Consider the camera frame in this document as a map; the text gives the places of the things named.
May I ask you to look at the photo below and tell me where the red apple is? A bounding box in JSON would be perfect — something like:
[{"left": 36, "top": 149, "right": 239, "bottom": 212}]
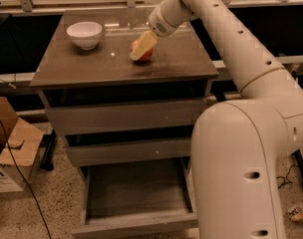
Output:
[{"left": 131, "top": 40, "right": 153, "bottom": 63}]

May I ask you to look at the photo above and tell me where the black stand foot left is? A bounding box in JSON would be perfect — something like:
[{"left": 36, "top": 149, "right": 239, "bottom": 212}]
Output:
[{"left": 40, "top": 130, "right": 56, "bottom": 171}]

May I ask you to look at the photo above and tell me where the white ceramic bowl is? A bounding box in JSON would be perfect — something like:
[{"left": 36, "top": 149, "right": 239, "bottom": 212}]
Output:
[{"left": 67, "top": 21, "right": 103, "bottom": 50}]

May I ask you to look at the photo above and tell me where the grey top drawer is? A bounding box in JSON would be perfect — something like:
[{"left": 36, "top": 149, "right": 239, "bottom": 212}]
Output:
[{"left": 46, "top": 99, "right": 207, "bottom": 135}]

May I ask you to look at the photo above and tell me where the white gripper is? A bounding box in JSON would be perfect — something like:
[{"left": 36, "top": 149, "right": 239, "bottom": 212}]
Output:
[{"left": 130, "top": 0, "right": 195, "bottom": 61}]

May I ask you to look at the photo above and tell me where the grey middle drawer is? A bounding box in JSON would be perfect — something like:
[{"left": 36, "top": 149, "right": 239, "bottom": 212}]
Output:
[{"left": 67, "top": 137, "right": 190, "bottom": 166}]

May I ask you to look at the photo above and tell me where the grey drawer cabinet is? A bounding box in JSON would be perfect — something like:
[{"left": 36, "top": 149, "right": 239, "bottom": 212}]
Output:
[{"left": 29, "top": 6, "right": 219, "bottom": 171}]

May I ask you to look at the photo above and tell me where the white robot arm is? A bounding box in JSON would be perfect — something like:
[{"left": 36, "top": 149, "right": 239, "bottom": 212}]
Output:
[{"left": 149, "top": 0, "right": 303, "bottom": 239}]

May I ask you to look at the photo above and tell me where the black cable left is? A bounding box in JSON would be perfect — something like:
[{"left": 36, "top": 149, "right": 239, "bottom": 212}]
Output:
[{"left": 0, "top": 107, "right": 53, "bottom": 239}]

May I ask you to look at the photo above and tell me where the grey open bottom drawer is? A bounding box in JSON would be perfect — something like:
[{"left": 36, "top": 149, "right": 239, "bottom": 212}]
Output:
[{"left": 72, "top": 157, "right": 197, "bottom": 239}]

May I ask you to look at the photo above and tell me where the plastic drink bottle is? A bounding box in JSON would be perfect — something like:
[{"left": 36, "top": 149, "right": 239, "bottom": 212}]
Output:
[{"left": 287, "top": 202, "right": 303, "bottom": 222}]

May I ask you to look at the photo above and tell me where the brown cardboard box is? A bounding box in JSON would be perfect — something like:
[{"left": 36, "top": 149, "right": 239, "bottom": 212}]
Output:
[{"left": 0, "top": 97, "right": 43, "bottom": 193}]

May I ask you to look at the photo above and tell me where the black power adapter cable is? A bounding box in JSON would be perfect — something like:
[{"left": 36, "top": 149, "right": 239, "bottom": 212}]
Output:
[{"left": 276, "top": 163, "right": 300, "bottom": 190}]

